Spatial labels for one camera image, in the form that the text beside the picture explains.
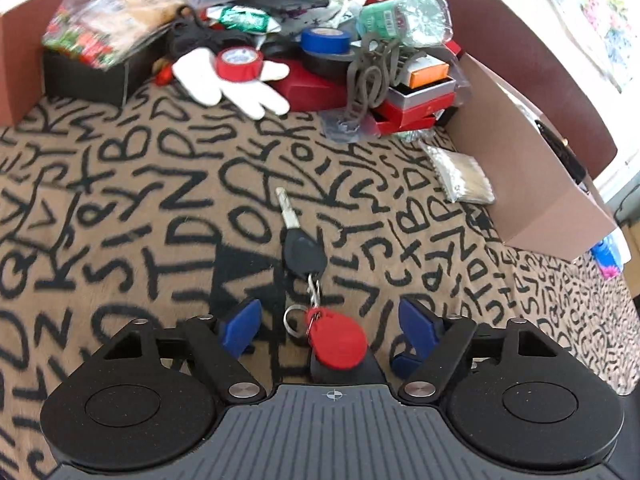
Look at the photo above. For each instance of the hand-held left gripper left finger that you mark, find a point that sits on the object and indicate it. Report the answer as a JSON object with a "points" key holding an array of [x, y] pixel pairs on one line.
{"points": [[243, 324]]}

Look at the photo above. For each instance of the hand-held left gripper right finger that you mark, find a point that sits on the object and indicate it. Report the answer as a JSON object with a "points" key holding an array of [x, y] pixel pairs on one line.
{"points": [[419, 324]]}

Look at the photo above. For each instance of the red key fob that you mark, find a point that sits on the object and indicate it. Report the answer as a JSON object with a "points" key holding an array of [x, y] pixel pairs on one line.
{"points": [[337, 342]]}

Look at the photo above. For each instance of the black-head metal key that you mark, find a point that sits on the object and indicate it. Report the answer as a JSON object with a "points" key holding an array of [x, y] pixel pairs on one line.
{"points": [[302, 257]]}

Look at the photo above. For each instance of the brown cardboard box white inside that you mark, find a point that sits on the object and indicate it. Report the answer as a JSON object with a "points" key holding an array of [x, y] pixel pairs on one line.
{"points": [[505, 160]]}

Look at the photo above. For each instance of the letter-print tan cloth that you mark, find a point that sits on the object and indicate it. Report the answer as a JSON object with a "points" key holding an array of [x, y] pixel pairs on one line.
{"points": [[150, 240]]}

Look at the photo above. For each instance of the small silver zip bag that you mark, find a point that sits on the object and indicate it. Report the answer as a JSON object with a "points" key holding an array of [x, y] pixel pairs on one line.
{"points": [[462, 175]]}

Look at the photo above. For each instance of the blue white tissue pack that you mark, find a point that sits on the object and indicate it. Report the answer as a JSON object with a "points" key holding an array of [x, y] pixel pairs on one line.
{"points": [[607, 257]]}

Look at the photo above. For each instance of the small clear plastic bag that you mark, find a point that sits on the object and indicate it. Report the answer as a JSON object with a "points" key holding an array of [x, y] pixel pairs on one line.
{"points": [[345, 127]]}

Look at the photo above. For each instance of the red box grey lining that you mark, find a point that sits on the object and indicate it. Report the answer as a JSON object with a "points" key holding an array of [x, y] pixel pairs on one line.
{"points": [[425, 102]]}

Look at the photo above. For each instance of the black case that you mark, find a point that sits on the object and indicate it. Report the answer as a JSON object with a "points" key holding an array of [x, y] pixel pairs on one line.
{"points": [[565, 155]]}

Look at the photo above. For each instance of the white glove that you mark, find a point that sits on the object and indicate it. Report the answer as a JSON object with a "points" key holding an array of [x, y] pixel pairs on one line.
{"points": [[240, 97]]}

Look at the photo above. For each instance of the large red flat box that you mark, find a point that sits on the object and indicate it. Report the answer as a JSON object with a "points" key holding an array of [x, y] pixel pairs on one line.
{"points": [[312, 92]]}

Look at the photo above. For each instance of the orange small box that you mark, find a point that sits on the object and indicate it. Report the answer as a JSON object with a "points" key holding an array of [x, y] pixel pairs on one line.
{"points": [[425, 72]]}

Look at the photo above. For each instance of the red tape roll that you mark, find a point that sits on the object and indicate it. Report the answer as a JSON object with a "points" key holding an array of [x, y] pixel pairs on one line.
{"points": [[239, 64]]}

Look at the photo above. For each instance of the black tape roll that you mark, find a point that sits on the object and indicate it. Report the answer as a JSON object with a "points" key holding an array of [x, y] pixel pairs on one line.
{"points": [[325, 64]]}

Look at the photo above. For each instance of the black open box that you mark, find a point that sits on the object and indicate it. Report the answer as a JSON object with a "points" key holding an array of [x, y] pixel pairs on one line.
{"points": [[85, 77]]}

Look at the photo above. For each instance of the blue tape roll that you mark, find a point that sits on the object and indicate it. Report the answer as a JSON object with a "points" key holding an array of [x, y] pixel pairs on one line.
{"points": [[326, 40]]}

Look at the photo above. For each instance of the green foil wrapper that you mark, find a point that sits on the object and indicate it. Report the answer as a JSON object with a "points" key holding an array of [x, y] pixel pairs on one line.
{"points": [[242, 20]]}

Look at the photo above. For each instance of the clear plastic bottle green label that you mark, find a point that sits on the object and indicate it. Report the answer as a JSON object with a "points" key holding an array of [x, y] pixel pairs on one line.
{"points": [[405, 17]]}

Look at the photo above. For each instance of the brown wooden board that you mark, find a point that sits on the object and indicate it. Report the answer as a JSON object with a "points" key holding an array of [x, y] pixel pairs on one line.
{"points": [[500, 20]]}

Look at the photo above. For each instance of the star-print pouch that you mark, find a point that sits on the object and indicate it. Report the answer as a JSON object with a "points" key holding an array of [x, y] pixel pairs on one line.
{"points": [[325, 10]]}

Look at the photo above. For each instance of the colourful snack bag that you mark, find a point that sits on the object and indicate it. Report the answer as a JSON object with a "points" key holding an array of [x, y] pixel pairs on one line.
{"points": [[100, 25]]}

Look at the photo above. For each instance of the brown cardboard panel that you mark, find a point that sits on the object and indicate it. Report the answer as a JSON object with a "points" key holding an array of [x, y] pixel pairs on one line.
{"points": [[20, 60]]}

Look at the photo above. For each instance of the floral plastic bag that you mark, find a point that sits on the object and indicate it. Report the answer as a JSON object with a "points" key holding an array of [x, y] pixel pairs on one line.
{"points": [[605, 25]]}

